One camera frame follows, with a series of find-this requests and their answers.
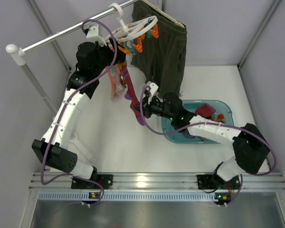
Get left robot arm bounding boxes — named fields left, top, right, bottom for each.
left=32, top=38, right=125, bottom=184

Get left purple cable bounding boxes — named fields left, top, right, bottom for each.
left=39, top=19, right=118, bottom=207

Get beige clothes hanger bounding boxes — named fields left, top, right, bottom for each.
left=142, top=0, right=185, bottom=28

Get aluminium mounting rail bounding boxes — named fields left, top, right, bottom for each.
left=29, top=173, right=285, bottom=204

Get maroon striped sock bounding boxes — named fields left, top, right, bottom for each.
left=118, top=61, right=144, bottom=126
left=195, top=103, right=216, bottom=118

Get brown argyle sock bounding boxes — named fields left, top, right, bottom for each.
left=210, top=114, right=225, bottom=124

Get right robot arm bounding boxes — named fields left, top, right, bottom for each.
left=134, top=92, right=270, bottom=187

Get purple cable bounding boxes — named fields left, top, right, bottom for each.
left=39, top=19, right=118, bottom=207
left=139, top=85, right=276, bottom=207

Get teal clothes peg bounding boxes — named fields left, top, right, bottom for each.
left=123, top=43, right=136, bottom=56

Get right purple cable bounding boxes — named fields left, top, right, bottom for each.
left=139, top=85, right=276, bottom=207

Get white round clip hanger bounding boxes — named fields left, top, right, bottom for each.
left=104, top=3, right=158, bottom=43

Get orange empty clothes peg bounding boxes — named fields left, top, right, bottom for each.
left=133, top=37, right=143, bottom=53

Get silver clothes rail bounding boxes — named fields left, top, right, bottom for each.
left=6, top=0, right=142, bottom=114

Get pink patterned sock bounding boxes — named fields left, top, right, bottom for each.
left=107, top=65, right=127, bottom=100

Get olive green shorts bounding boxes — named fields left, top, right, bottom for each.
left=131, top=0, right=187, bottom=98

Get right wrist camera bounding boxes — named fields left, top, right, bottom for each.
left=144, top=81, right=159, bottom=103

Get teal plastic basin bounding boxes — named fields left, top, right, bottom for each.
left=165, top=100, right=234, bottom=144

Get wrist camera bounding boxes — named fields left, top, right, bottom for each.
left=84, top=24, right=106, bottom=47
left=144, top=81, right=159, bottom=103

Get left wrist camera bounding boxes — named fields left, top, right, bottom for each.
left=84, top=24, right=106, bottom=47

